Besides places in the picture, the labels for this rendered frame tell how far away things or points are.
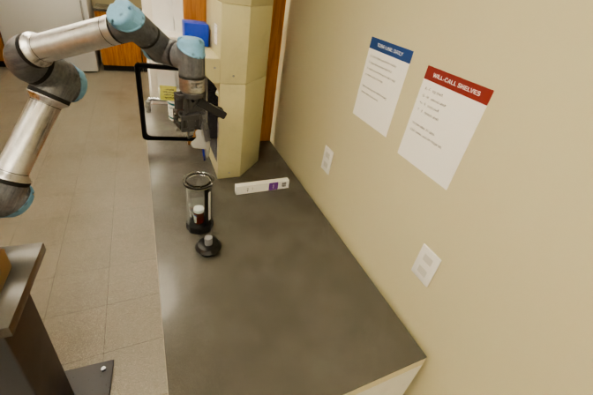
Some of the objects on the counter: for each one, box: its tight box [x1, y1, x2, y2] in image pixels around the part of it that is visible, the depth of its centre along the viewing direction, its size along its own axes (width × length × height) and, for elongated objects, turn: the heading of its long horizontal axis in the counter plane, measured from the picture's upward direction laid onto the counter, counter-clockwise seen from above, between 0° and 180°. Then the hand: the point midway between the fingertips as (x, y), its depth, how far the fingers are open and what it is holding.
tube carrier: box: [183, 171, 214, 228], centre depth 120 cm, size 11×11×21 cm
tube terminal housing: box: [206, 0, 273, 179], centre depth 153 cm, size 25×32×77 cm
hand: (199, 147), depth 109 cm, fingers open, 14 cm apart
